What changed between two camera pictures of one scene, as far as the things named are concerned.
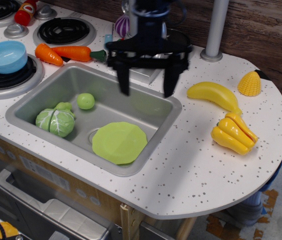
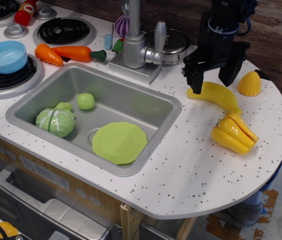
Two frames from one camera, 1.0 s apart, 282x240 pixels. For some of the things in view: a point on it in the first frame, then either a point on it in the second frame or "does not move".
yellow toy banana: [214, 93] does not move
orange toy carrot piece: [45, 53] does not move
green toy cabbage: [59, 121] does not move
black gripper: [149, 37] → [217, 48]
